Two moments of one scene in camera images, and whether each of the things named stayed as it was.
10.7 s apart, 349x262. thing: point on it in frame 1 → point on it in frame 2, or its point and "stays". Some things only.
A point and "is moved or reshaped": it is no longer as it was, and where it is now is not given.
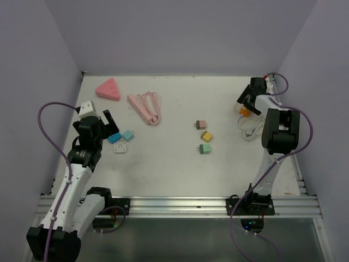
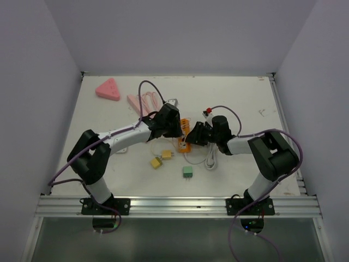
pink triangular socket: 108,89 stays
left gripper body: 102,135 → 173,129
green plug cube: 204,149 → 187,172
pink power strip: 147,105 stays
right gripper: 245,93 → 195,135
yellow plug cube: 206,136 is moved or reshaped
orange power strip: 244,111 → 184,146
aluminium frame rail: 300,206 stays
